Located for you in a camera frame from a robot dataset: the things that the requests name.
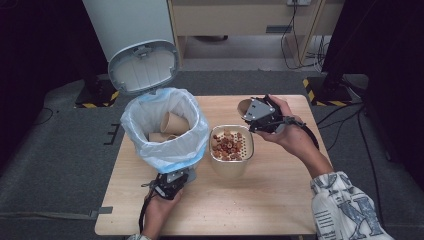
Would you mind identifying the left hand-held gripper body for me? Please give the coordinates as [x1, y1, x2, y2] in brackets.
[153, 170, 184, 201]

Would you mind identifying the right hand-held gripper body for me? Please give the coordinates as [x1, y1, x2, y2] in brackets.
[242, 97, 295, 134]

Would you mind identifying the brown paper cup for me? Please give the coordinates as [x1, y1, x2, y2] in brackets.
[236, 98, 255, 118]
[159, 111, 191, 136]
[147, 131, 180, 144]

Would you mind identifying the translucent plastic bin liner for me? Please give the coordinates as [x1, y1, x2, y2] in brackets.
[120, 86, 211, 175]

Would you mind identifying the beige container with perforated insert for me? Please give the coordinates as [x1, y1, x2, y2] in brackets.
[208, 124, 255, 180]

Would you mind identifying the white grey pedal trash bin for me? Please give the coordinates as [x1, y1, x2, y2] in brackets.
[107, 39, 201, 185]

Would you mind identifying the person's left hand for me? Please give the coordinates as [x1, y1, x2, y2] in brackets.
[144, 189, 184, 232]

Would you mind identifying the person's right hand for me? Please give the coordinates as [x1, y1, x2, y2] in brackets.
[256, 94, 321, 165]

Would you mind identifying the pile of reddish brown nuts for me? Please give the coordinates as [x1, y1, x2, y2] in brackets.
[211, 128, 247, 162]

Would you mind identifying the striped stand base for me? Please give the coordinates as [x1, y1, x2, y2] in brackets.
[302, 76, 354, 108]
[74, 78, 121, 110]

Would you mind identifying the grey tape strip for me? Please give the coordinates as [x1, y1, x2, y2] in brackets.
[88, 206, 114, 220]

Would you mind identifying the black curtain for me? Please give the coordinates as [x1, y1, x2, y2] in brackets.
[321, 0, 424, 183]
[0, 0, 113, 169]

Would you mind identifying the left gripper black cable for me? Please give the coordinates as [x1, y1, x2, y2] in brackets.
[138, 195, 152, 235]

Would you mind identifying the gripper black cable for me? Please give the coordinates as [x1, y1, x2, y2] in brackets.
[285, 115, 321, 150]
[138, 195, 152, 235]

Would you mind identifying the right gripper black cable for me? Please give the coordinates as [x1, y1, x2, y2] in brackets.
[285, 115, 321, 150]

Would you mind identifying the black hanging power cable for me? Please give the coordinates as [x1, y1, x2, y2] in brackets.
[280, 3, 322, 71]

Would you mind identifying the long black floor cable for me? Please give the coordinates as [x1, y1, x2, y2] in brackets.
[356, 106, 388, 228]

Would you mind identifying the thin black floor cable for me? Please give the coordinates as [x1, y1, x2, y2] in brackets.
[33, 106, 55, 127]

